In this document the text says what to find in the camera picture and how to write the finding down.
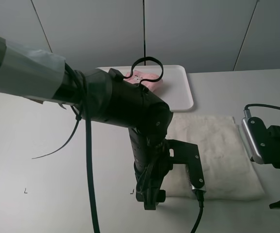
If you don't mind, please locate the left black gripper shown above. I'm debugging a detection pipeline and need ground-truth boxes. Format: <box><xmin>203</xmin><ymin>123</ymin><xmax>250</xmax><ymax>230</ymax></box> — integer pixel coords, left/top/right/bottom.
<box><xmin>132</xmin><ymin>145</ymin><xmax>172</xmax><ymax>210</ymax></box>

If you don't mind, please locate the cream white towel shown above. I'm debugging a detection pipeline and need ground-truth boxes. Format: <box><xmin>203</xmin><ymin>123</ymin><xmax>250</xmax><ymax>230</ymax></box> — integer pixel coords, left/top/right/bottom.
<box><xmin>167</xmin><ymin>113</ymin><xmax>265</xmax><ymax>201</ymax></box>

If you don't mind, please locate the pink towel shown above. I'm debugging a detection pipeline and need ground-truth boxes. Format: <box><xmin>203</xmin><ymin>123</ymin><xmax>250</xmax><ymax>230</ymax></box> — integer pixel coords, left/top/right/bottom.
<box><xmin>125</xmin><ymin>70</ymin><xmax>163</xmax><ymax>92</ymax></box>

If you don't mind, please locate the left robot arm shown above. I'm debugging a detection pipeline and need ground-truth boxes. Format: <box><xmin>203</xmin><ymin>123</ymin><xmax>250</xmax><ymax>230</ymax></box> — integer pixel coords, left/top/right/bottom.
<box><xmin>0</xmin><ymin>37</ymin><xmax>173</xmax><ymax>210</ymax></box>

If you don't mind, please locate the white rectangular plastic tray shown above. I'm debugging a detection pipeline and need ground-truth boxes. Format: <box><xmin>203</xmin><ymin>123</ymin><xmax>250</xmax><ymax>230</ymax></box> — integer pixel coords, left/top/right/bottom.
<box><xmin>98</xmin><ymin>65</ymin><xmax>194</xmax><ymax>112</ymax></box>

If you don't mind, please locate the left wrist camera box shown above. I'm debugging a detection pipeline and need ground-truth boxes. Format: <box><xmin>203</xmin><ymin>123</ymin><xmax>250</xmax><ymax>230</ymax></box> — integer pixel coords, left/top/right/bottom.
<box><xmin>167</xmin><ymin>139</ymin><xmax>206</xmax><ymax>199</ymax></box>

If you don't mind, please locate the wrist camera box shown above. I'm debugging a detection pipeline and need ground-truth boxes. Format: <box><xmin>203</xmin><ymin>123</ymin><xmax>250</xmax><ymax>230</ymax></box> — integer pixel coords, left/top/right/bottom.
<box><xmin>242</xmin><ymin>116</ymin><xmax>266</xmax><ymax>164</ymax></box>
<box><xmin>167</xmin><ymin>139</ymin><xmax>206</xmax><ymax>199</ymax></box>

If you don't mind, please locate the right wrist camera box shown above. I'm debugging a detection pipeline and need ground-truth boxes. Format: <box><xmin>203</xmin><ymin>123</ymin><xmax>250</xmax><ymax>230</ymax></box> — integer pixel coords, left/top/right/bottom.
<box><xmin>242</xmin><ymin>116</ymin><xmax>266</xmax><ymax>164</ymax></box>

